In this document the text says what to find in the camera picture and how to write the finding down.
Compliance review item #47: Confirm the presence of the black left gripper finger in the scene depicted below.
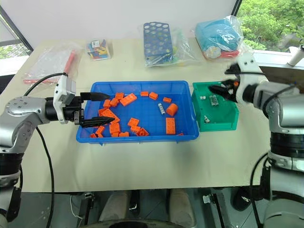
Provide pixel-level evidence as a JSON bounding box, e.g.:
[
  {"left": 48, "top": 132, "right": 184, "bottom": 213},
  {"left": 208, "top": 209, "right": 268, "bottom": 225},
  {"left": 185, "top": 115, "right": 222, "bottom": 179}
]
[
  {"left": 80, "top": 116, "right": 115, "bottom": 129},
  {"left": 80, "top": 92, "right": 111, "bottom": 102}
]

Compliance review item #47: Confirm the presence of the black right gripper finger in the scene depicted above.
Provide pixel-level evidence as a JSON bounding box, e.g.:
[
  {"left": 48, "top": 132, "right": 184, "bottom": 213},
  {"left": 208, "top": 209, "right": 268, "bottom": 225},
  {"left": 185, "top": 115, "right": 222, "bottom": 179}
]
[
  {"left": 224, "top": 63, "right": 240, "bottom": 76},
  {"left": 208, "top": 84, "right": 230, "bottom": 99}
]

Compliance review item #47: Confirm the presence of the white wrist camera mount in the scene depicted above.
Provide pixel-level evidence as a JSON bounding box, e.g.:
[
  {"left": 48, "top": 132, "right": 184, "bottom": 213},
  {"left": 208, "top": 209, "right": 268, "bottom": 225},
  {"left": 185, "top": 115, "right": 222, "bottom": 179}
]
[
  {"left": 233, "top": 53, "right": 261, "bottom": 105},
  {"left": 53, "top": 73, "right": 77, "bottom": 125}
]

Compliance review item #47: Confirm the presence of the clear bag with red items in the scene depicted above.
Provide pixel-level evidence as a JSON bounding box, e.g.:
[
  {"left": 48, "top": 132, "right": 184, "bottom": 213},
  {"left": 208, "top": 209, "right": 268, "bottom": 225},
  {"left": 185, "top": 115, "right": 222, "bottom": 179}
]
[{"left": 22, "top": 45, "right": 80, "bottom": 86}]

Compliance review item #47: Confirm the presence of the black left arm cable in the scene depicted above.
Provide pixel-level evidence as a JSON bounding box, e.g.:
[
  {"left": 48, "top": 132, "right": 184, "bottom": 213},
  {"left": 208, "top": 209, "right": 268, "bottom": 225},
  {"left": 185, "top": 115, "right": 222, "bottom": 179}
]
[{"left": 22, "top": 72, "right": 68, "bottom": 228}]

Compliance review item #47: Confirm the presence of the orange cylinder block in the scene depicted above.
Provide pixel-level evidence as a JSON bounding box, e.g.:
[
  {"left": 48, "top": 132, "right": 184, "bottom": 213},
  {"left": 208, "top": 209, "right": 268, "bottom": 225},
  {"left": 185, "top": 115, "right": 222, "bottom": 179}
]
[{"left": 166, "top": 103, "right": 179, "bottom": 117}]

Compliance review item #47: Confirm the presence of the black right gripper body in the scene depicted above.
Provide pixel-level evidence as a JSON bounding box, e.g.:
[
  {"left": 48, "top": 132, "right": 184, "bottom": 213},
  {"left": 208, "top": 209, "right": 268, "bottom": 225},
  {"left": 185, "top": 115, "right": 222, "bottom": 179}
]
[{"left": 222, "top": 75, "right": 239, "bottom": 102}]

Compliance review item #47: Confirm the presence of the thin white wire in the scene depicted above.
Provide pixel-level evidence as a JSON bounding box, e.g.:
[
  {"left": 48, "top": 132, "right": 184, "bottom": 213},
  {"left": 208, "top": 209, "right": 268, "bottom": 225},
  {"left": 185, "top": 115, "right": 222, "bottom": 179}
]
[{"left": 69, "top": 194, "right": 83, "bottom": 219}]

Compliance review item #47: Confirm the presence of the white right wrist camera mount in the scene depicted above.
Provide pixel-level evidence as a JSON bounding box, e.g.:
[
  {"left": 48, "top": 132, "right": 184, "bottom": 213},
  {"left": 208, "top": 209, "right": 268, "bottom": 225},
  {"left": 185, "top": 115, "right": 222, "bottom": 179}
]
[{"left": 233, "top": 53, "right": 261, "bottom": 105}]

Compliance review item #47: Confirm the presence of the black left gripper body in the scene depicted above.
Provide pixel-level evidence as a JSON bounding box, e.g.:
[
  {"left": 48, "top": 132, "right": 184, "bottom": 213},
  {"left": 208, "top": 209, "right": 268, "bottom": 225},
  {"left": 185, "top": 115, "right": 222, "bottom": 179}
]
[{"left": 62, "top": 95, "right": 86, "bottom": 126}]

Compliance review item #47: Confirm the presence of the blue toy in plastic bag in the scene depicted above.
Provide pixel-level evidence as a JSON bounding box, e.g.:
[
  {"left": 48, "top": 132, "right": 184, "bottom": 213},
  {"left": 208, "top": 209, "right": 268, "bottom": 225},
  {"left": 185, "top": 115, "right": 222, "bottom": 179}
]
[{"left": 194, "top": 15, "right": 245, "bottom": 60}]

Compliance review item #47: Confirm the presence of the white cylinder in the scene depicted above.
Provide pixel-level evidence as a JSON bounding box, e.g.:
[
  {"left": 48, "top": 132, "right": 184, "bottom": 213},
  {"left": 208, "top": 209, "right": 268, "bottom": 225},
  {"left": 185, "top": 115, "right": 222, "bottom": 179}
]
[{"left": 286, "top": 44, "right": 304, "bottom": 67}]

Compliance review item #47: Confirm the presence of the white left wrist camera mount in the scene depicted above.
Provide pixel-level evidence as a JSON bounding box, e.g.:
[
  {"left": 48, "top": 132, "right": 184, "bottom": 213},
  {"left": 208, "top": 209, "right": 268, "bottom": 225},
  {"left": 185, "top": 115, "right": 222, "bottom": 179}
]
[{"left": 53, "top": 73, "right": 77, "bottom": 125}]

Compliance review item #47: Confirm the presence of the blue plastic bin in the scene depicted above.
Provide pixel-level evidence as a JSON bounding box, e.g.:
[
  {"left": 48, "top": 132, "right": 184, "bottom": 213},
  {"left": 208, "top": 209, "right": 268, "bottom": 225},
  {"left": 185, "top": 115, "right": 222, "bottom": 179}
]
[{"left": 76, "top": 80, "right": 200, "bottom": 145}]

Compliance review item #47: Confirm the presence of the large orange building brick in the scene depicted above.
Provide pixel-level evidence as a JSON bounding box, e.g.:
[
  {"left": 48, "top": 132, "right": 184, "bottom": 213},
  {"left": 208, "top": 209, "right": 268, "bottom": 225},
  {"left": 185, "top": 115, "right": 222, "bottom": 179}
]
[
  {"left": 165, "top": 117, "right": 176, "bottom": 135},
  {"left": 98, "top": 108, "right": 121, "bottom": 124},
  {"left": 119, "top": 93, "right": 138, "bottom": 107}
]

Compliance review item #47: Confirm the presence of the clear box of colourful pieces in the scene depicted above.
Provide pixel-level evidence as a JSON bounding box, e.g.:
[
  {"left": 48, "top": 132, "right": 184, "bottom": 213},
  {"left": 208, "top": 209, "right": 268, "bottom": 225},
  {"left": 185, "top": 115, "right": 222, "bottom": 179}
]
[{"left": 85, "top": 38, "right": 114, "bottom": 62}]

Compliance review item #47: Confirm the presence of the blue perforated rack in bag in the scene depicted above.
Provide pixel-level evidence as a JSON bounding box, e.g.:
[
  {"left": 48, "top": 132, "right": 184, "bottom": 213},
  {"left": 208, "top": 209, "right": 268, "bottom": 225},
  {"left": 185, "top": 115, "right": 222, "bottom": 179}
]
[{"left": 144, "top": 26, "right": 198, "bottom": 69}]

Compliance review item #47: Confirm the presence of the blue rack with round holes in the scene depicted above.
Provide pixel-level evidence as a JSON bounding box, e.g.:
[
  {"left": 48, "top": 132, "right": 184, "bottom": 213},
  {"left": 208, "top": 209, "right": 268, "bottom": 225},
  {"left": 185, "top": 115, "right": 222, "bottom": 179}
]
[{"left": 142, "top": 21, "right": 174, "bottom": 67}]

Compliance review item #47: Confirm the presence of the green plastic bin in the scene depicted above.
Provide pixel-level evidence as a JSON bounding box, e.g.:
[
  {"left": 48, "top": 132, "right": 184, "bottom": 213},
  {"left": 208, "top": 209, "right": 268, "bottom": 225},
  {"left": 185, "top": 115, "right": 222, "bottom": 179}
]
[{"left": 191, "top": 81, "right": 239, "bottom": 133}]

